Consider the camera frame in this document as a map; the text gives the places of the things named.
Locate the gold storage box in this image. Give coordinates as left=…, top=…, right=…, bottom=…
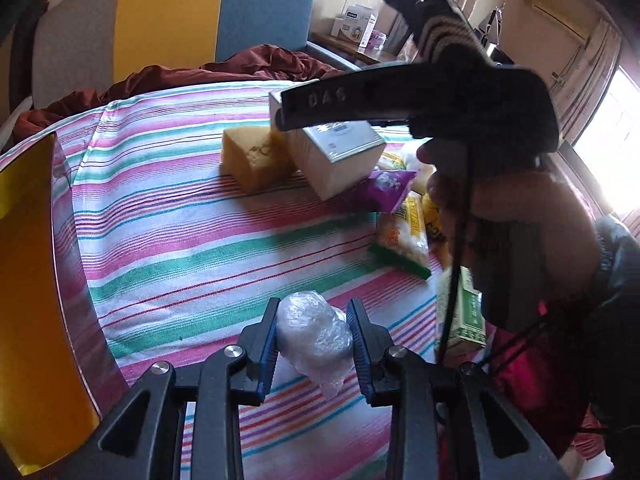
left=1, top=133, right=127, bottom=479

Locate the dark jacket sleeve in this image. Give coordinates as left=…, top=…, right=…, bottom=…
left=499, top=213, right=640, bottom=461

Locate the right hand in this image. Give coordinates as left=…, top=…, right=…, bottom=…
left=416, top=138, right=601, bottom=333

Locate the white appliance box on shelf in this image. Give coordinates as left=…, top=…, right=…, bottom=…
left=331, top=4, right=378, bottom=48

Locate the yellow sponge block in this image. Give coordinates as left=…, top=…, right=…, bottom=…
left=221, top=126, right=297, bottom=194

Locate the dark red blanket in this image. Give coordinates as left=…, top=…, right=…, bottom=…
left=12, top=44, right=343, bottom=142

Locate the clear plastic bundle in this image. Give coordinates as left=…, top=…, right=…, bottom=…
left=276, top=290, right=354, bottom=400

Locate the yellow green snack bag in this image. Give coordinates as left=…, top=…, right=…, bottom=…
left=370, top=192, right=431, bottom=280

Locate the purple snack packet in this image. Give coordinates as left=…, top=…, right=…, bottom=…
left=347, top=169, right=418, bottom=214

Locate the grey yellow blue headboard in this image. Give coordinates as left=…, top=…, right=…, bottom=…
left=32, top=0, right=314, bottom=107

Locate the green white small box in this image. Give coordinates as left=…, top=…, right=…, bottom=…
left=435, top=268, right=486, bottom=356

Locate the striped bed sheet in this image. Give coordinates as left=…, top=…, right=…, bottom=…
left=0, top=79, right=501, bottom=480

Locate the white cardboard box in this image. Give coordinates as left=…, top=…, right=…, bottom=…
left=269, top=90, right=386, bottom=200

